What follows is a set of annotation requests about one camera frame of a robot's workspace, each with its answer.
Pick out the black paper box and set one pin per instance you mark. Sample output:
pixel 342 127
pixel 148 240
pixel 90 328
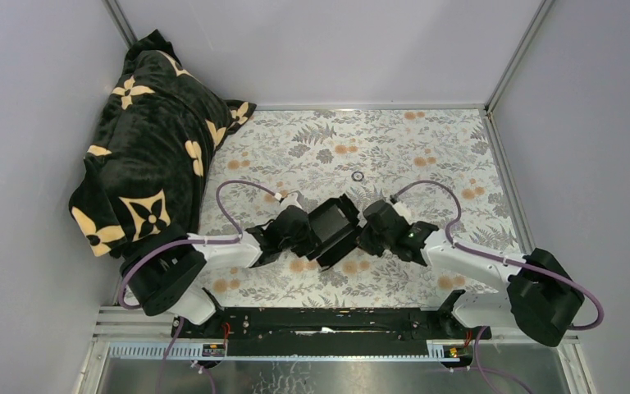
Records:
pixel 336 225

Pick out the floral tablecloth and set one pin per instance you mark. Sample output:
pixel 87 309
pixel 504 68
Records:
pixel 439 160

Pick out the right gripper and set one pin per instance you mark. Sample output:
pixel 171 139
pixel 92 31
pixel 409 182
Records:
pixel 364 241

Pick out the black floral blanket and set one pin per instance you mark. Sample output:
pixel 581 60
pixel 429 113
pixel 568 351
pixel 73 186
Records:
pixel 147 166

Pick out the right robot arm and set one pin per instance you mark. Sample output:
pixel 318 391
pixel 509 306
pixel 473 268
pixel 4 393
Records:
pixel 530 292

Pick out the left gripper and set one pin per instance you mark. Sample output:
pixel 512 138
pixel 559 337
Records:
pixel 309 244

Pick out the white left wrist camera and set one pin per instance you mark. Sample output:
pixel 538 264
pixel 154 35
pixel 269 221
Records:
pixel 290 200

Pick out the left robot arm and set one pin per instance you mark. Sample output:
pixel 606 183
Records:
pixel 161 273

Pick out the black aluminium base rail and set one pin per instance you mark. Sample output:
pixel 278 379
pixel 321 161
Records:
pixel 266 334

